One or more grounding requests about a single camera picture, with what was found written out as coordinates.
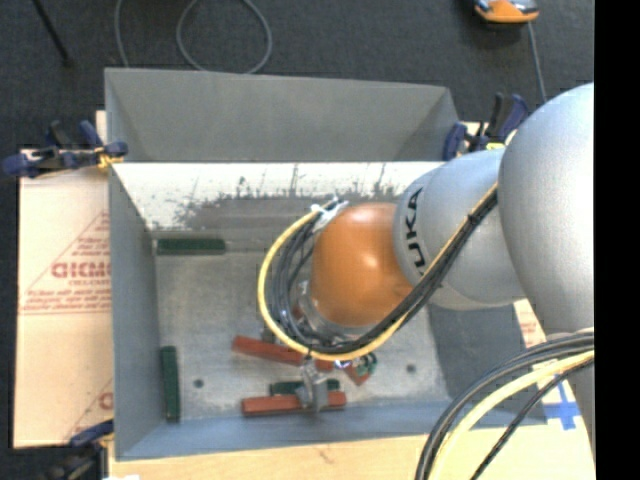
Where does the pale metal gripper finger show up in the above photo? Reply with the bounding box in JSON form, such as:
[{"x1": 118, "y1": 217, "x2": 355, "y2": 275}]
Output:
[
  {"x1": 295, "y1": 358, "x2": 317, "y2": 414},
  {"x1": 313, "y1": 373, "x2": 331, "y2": 413}
]

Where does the dark green flat block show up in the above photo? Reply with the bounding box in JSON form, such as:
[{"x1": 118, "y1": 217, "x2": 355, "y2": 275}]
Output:
[
  {"x1": 159, "y1": 345, "x2": 181, "y2": 423},
  {"x1": 155, "y1": 237, "x2": 227, "y2": 257},
  {"x1": 269, "y1": 379, "x2": 342, "y2": 398}
]

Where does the red-brown flat block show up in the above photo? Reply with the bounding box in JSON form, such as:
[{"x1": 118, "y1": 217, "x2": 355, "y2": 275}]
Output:
[
  {"x1": 343, "y1": 362, "x2": 372, "y2": 387},
  {"x1": 231, "y1": 335, "x2": 337, "y2": 373},
  {"x1": 241, "y1": 391, "x2": 348, "y2": 418}
]

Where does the grey metal bin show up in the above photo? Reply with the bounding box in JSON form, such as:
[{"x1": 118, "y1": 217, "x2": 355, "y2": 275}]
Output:
[{"x1": 103, "y1": 66, "x2": 547, "y2": 462}]

